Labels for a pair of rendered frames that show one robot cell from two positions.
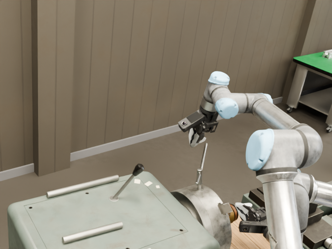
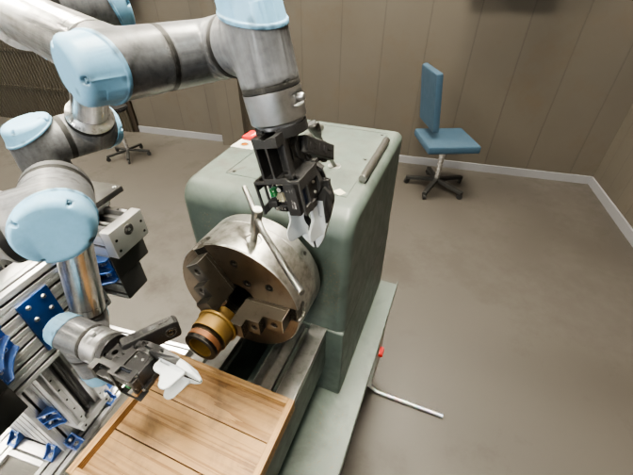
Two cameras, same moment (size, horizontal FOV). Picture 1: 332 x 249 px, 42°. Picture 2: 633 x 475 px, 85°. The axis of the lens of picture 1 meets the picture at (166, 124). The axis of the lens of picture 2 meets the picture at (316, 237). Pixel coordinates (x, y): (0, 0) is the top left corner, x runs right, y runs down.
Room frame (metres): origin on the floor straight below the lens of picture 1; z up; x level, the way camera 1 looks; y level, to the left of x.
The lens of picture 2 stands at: (2.00, -0.36, 1.69)
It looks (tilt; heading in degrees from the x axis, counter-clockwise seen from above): 38 degrees down; 149
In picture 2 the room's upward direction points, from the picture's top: straight up
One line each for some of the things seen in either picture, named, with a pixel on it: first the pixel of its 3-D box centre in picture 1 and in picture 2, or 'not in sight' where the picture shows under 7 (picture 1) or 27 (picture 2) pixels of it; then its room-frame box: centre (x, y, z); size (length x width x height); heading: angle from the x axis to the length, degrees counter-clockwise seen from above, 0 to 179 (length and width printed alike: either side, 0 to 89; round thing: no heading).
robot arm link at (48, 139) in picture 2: not in sight; (38, 142); (0.87, -0.53, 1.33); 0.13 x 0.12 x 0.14; 108
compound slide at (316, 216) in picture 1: (300, 215); not in sight; (1.69, -0.70, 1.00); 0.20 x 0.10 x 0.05; 127
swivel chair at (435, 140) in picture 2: not in sight; (445, 135); (0.02, 2.20, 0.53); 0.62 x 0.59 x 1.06; 41
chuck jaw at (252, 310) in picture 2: not in sight; (267, 317); (1.52, -0.19, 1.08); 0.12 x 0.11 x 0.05; 37
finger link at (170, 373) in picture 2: (246, 205); (172, 375); (1.56, -0.40, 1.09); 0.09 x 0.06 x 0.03; 37
